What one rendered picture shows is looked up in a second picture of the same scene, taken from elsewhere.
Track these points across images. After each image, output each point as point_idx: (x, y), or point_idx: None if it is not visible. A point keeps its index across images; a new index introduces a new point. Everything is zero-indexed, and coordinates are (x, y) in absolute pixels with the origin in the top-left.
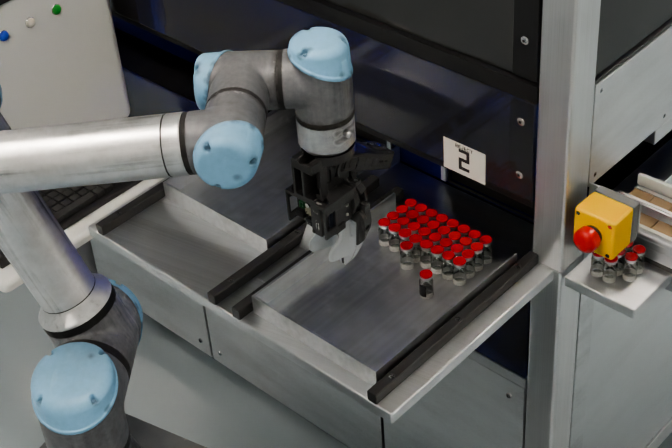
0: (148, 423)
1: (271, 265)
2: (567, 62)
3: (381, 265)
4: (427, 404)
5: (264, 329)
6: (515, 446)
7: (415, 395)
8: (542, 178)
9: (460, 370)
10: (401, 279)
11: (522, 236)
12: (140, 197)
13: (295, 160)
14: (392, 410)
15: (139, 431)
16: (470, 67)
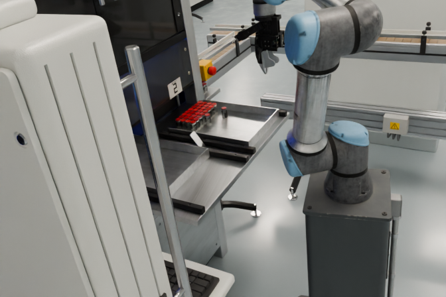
0: (307, 187)
1: None
2: (190, 10)
3: (209, 130)
4: (187, 229)
5: (258, 145)
6: None
7: None
8: (194, 66)
9: None
10: (217, 124)
11: (184, 109)
12: (174, 201)
13: (277, 16)
14: (287, 112)
15: (313, 189)
16: (168, 42)
